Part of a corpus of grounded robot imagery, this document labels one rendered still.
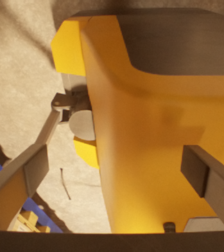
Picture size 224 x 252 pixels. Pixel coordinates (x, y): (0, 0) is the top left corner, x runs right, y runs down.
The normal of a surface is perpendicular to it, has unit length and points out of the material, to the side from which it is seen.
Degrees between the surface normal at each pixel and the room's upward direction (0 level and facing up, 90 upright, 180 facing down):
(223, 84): 90
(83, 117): 0
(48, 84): 0
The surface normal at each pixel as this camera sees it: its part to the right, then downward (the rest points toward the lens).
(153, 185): -0.28, 0.62
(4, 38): -0.04, 0.63
